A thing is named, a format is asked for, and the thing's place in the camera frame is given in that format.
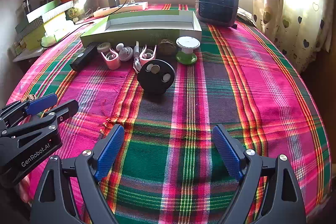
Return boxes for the plaid blanket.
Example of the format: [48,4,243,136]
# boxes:
[7,4,332,224]

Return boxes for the yellow-green box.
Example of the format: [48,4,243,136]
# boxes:
[25,20,67,51]

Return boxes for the cream heart print curtain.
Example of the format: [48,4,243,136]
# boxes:
[253,0,334,73]

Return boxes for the white round ball gadget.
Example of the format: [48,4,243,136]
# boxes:
[115,43,134,62]

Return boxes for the black round disc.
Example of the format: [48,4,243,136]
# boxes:
[137,59,176,94]

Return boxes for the white usb cable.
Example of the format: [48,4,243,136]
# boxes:
[133,41,143,73]

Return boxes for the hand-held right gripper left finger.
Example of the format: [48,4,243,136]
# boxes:
[30,124,125,224]

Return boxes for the white power strip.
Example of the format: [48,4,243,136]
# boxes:
[94,1,148,18]

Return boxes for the green tissue pack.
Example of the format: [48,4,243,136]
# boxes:
[41,32,65,46]

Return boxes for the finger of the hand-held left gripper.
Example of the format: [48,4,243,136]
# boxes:
[0,93,58,132]
[0,99,79,159]

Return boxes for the grey space heater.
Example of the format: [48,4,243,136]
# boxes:
[196,0,240,28]

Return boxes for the white round patterned case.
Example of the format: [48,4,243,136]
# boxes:
[97,42,112,54]

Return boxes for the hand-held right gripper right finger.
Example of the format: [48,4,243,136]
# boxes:
[212,124,307,224]

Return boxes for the green cardboard box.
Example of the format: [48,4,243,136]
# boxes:
[80,10,202,48]

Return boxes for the black remote control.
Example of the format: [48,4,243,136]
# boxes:
[70,42,99,72]

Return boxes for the pink ear hook clip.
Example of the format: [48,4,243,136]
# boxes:
[101,48,121,70]
[139,45,157,65]

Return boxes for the green and white spool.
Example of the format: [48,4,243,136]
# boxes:
[175,36,200,65]

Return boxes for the small green tin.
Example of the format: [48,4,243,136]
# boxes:
[66,7,79,20]

